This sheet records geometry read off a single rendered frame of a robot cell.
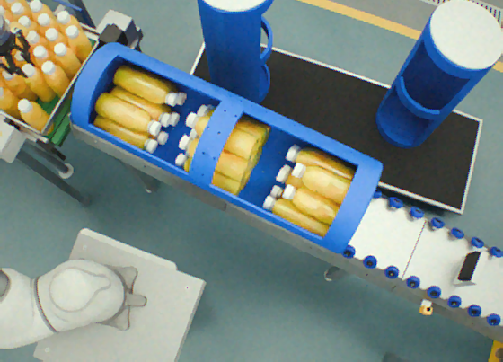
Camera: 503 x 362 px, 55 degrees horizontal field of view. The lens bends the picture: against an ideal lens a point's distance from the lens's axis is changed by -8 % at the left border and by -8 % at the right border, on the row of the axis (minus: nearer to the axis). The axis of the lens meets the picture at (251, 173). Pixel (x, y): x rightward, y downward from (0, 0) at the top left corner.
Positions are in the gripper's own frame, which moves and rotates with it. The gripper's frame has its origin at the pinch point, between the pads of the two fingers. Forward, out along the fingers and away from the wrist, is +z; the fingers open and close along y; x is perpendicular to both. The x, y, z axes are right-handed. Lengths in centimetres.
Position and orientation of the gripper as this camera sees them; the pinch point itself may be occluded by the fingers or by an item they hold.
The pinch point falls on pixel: (24, 66)
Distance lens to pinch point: 174.2
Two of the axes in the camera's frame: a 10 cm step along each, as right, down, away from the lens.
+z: 0.0, 2.6, 9.7
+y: 4.4, -8.7, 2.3
